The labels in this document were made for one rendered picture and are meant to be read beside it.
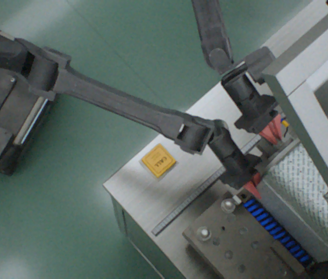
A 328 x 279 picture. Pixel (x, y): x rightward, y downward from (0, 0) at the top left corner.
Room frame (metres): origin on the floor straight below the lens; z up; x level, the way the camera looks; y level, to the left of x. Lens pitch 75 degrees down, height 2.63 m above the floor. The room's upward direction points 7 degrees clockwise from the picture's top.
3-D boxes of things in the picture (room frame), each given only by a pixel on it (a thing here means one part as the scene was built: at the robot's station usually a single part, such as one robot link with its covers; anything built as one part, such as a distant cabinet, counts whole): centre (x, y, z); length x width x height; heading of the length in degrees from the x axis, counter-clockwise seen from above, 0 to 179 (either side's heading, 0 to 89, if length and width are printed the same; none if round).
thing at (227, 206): (0.29, -0.19, 1.05); 0.04 x 0.04 x 0.04
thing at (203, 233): (0.21, -0.13, 1.05); 0.04 x 0.04 x 0.04
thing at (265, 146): (0.44, -0.27, 1.05); 0.06 x 0.05 x 0.31; 49
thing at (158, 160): (0.41, 0.00, 0.91); 0.07 x 0.07 x 0.02; 49
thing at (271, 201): (0.26, -0.33, 1.11); 0.23 x 0.01 x 0.18; 49
